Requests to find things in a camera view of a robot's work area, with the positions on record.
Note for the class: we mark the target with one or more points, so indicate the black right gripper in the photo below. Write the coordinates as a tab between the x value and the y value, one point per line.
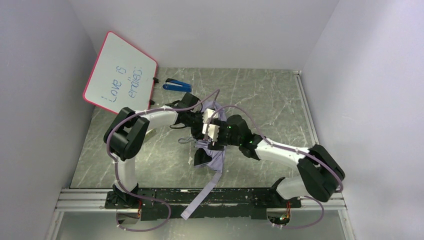
216	144

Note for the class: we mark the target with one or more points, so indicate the blue stapler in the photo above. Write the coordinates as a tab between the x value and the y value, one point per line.
176	85

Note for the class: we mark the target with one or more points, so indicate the pink framed whiteboard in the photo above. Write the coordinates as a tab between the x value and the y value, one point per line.
122	76

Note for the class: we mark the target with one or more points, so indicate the black and lavender umbrella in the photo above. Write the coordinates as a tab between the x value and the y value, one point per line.
213	159

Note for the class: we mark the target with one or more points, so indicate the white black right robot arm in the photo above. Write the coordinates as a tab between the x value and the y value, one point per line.
319	175

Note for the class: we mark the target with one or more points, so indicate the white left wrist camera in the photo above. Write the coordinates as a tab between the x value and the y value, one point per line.
209	114

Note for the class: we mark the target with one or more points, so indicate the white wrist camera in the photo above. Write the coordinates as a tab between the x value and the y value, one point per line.
209	114
210	132

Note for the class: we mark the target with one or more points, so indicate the small beige cardboard box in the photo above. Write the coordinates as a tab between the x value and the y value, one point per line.
149	135

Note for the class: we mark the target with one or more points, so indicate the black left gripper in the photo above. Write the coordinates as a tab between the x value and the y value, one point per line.
197	129

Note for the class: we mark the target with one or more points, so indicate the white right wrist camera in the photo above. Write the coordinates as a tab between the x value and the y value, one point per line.
210	132

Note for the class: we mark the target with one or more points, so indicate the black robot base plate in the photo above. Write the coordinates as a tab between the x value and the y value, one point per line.
219	203

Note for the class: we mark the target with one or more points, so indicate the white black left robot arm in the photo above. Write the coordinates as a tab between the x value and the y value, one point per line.
126	135

